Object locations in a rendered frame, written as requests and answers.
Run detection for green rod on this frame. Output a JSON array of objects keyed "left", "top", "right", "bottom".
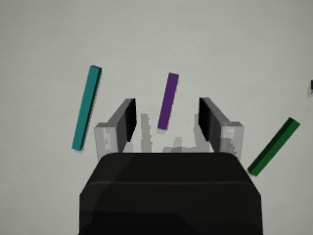
[{"left": 247, "top": 117, "right": 300, "bottom": 176}]

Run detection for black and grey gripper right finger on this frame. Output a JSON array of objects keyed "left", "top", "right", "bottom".
[{"left": 199, "top": 98, "right": 245, "bottom": 161}]

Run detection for purple rod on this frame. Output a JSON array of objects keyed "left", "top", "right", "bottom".
[{"left": 157, "top": 72, "right": 179, "bottom": 129}]

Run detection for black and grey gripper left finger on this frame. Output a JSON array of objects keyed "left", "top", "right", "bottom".
[{"left": 94, "top": 98, "right": 137, "bottom": 162}]

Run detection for turquoise rod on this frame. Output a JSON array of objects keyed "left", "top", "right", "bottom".
[{"left": 71, "top": 66, "right": 102, "bottom": 151}]

